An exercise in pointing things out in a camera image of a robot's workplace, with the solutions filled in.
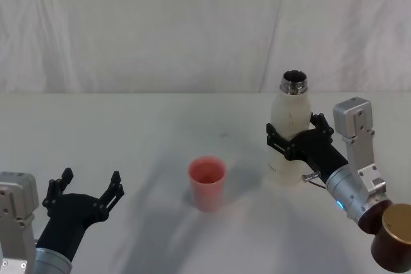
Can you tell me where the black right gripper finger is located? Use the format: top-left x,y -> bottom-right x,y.
308,112 -> 335,144
265,122 -> 292,161

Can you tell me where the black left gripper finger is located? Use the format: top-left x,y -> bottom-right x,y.
42,167 -> 74,218
92,170 -> 126,222

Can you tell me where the cream vacuum bottle steel neck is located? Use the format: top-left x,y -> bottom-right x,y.
268,69 -> 314,188

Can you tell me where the thin dark cable silver plug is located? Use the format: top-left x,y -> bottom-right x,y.
301,172 -> 329,191

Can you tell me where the white table cloth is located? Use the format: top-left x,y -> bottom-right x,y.
0,91 -> 411,274

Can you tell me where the white wrinkled backdrop cloth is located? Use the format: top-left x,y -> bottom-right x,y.
0,0 -> 411,96

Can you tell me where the pink cup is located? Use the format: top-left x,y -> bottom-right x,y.
188,155 -> 227,213

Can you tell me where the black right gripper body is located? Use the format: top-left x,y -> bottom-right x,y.
284,128 -> 349,182

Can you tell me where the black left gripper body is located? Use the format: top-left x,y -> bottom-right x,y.
35,193 -> 109,261

